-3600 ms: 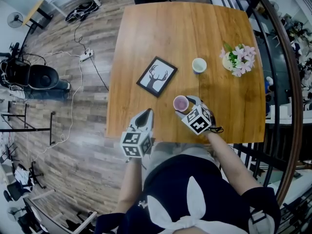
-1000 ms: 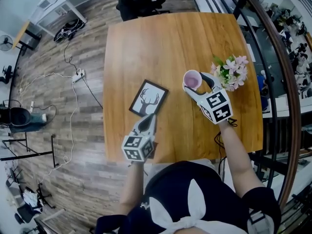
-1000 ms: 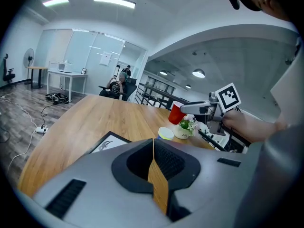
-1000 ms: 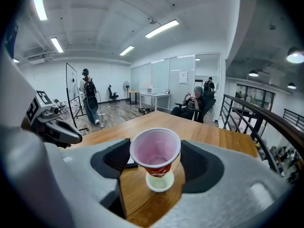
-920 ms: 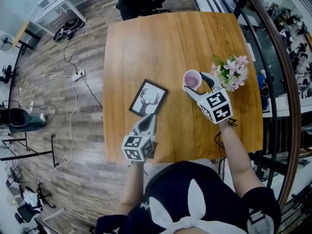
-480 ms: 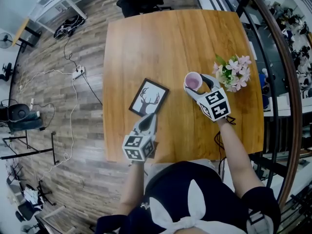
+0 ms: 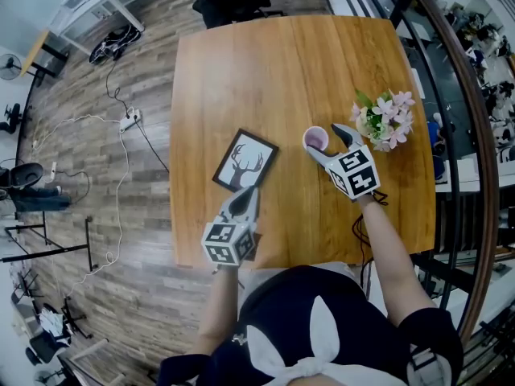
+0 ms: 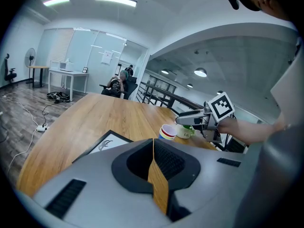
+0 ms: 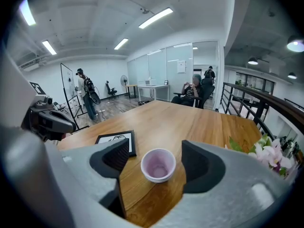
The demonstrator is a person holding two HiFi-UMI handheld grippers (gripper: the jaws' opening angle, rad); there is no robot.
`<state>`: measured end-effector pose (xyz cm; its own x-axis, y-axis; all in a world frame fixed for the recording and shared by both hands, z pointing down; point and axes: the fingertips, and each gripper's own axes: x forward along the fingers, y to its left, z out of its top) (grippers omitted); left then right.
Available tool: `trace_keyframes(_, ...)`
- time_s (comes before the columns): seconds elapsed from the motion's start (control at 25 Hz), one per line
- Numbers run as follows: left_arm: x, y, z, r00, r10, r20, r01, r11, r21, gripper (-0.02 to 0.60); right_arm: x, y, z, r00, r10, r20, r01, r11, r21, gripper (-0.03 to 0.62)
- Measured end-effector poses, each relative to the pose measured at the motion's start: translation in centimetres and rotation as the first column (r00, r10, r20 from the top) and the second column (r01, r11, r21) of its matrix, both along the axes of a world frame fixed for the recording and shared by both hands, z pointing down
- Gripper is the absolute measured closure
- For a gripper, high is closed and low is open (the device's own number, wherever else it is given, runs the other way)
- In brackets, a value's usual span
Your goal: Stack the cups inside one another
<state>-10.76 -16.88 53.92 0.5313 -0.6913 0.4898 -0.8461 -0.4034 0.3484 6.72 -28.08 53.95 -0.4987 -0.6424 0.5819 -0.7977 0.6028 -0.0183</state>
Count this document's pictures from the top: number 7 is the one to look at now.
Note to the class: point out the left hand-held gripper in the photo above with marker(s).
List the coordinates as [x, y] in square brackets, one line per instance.
[225, 239]

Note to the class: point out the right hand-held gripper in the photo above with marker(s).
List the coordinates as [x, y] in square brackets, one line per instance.
[356, 173]

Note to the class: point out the red paper cup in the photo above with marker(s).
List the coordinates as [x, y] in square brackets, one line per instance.
[316, 137]

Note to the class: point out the person's left forearm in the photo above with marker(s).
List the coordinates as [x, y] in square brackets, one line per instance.
[217, 308]

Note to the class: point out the person's right forearm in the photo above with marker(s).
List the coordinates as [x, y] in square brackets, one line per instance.
[394, 264]

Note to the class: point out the black framed deer picture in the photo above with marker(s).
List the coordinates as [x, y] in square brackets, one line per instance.
[245, 159]

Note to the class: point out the vase of pink flowers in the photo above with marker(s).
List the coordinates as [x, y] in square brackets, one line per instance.
[386, 119]

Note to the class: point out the person's dark dress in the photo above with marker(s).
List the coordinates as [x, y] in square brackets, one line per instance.
[289, 300]

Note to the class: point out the white power strip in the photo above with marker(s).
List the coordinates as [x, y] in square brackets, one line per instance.
[129, 120]

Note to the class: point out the wooden handrail metal railing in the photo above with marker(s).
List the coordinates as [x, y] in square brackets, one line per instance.
[483, 143]

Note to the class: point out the white bow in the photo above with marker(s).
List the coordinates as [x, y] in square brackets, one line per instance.
[324, 332]

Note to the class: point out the black metal stand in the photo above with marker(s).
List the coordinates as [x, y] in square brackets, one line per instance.
[89, 239]

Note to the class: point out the wooden side table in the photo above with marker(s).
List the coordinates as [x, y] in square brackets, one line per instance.
[36, 50]

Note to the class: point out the standing fan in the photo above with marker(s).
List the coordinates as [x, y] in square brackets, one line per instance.
[9, 66]

